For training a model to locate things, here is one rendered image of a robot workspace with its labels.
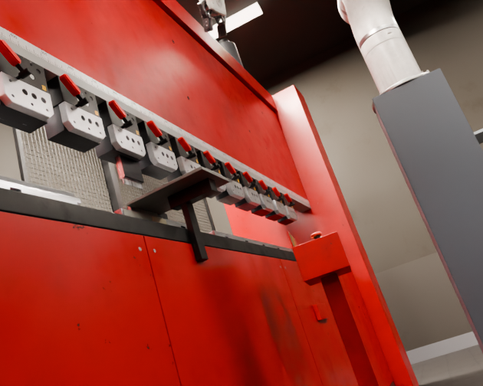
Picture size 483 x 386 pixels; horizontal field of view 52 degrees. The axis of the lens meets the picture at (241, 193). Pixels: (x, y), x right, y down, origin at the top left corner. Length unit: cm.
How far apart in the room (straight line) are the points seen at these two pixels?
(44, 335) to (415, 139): 93
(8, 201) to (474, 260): 98
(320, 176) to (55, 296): 285
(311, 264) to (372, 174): 376
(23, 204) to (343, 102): 492
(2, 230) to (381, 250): 458
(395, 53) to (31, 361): 112
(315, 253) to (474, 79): 421
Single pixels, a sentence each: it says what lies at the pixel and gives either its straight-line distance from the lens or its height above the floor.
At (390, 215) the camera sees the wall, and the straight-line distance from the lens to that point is 525.
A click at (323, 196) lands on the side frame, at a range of 356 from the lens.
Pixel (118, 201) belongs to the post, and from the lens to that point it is 285.
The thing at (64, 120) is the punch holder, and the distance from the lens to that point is 140.
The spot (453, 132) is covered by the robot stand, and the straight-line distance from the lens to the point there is 130.
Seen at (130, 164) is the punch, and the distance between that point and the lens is 161.
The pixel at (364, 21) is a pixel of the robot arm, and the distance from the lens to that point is 148.
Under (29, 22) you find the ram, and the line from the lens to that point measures 152.
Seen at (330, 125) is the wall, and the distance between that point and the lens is 559.
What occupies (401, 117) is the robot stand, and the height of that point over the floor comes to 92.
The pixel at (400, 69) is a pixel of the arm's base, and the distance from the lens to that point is 140.
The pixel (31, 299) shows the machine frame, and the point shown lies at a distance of 90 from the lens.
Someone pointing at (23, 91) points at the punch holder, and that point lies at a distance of 133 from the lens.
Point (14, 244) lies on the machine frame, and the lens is 91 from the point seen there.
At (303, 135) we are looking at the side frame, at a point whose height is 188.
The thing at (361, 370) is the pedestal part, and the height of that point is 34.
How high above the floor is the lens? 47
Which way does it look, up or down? 18 degrees up
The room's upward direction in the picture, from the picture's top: 18 degrees counter-clockwise
